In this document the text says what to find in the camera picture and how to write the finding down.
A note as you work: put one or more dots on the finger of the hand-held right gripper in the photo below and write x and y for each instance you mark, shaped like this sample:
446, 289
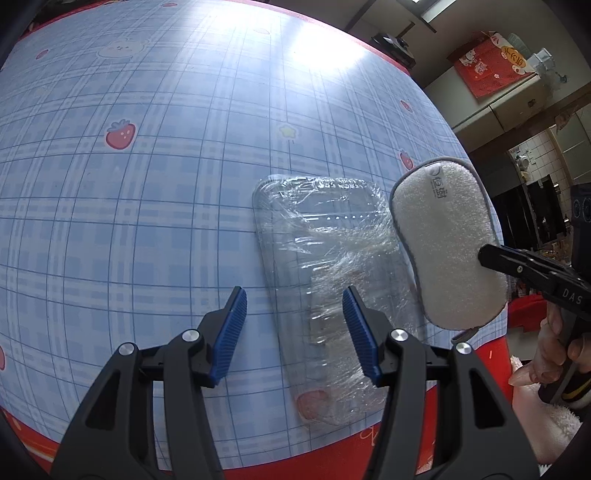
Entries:
512, 263

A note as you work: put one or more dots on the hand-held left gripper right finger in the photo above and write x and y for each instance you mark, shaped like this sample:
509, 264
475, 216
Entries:
360, 332

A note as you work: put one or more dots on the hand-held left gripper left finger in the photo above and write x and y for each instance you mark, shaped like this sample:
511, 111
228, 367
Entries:
231, 332

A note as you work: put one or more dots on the white sponge with grey edge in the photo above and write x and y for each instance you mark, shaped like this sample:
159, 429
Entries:
443, 240

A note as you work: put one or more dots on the clear plastic tray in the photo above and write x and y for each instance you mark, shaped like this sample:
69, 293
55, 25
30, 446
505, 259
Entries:
304, 240

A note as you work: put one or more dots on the person's right hand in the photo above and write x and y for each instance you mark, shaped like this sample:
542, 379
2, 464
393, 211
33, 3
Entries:
547, 355

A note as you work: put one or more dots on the black oven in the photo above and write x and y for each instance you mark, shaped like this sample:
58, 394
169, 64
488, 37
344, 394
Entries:
531, 212

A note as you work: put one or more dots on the person's pink fluffy clothing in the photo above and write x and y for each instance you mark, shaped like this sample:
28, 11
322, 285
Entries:
540, 424

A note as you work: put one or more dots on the blue plaid tablecloth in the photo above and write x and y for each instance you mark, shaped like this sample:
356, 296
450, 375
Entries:
161, 207

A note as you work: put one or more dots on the beige cabinet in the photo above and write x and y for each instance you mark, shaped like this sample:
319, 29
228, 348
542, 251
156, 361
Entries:
517, 106

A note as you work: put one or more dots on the white boxes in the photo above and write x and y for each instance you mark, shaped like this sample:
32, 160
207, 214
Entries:
547, 69

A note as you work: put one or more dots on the red printed cloth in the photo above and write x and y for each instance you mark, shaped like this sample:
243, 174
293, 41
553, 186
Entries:
489, 64

